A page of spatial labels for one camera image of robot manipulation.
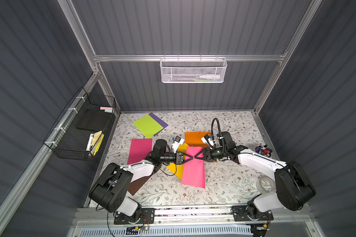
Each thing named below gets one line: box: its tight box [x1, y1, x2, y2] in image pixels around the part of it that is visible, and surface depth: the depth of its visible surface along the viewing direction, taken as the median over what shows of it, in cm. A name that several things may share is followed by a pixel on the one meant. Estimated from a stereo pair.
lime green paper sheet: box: [132, 114, 165, 139], surface depth 114 cm
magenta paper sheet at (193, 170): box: [180, 146, 206, 189], surface depth 79 cm
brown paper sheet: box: [127, 175, 152, 196], surface depth 84 cm
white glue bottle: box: [198, 74, 221, 80], surface depth 93 cm
